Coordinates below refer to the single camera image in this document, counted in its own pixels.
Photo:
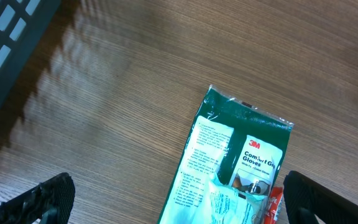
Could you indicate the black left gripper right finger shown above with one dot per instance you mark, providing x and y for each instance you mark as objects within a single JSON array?
[{"x": 307, "y": 201}]

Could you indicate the green 3M gloves packet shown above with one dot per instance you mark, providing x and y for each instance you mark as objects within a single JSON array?
[{"x": 228, "y": 168}]

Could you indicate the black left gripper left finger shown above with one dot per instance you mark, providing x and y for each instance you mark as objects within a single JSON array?
[{"x": 50, "y": 202}]

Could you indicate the dark grey mesh basket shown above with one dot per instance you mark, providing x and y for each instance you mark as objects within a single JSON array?
[{"x": 22, "y": 23}]

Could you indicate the red white tube packet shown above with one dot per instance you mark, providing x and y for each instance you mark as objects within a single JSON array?
[{"x": 274, "y": 206}]

